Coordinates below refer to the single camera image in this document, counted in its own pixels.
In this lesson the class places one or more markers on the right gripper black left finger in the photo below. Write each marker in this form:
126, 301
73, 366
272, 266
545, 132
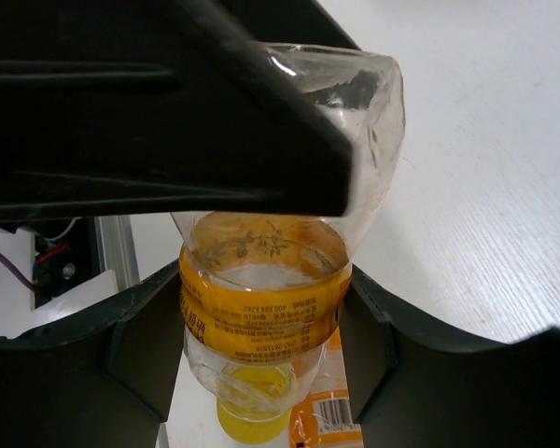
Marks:
102, 377

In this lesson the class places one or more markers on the orange juice bottle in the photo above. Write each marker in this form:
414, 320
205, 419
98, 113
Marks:
324, 418

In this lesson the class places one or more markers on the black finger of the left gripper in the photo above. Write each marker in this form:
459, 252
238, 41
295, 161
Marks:
131, 107

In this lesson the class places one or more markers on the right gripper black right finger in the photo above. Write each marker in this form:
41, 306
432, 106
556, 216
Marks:
416, 381

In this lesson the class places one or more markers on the clear bottle yellow cap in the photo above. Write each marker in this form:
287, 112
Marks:
262, 294

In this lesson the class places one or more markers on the aluminium table edge rail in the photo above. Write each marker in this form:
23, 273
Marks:
116, 250

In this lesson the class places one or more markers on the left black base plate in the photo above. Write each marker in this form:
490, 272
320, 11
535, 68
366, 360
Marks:
66, 256

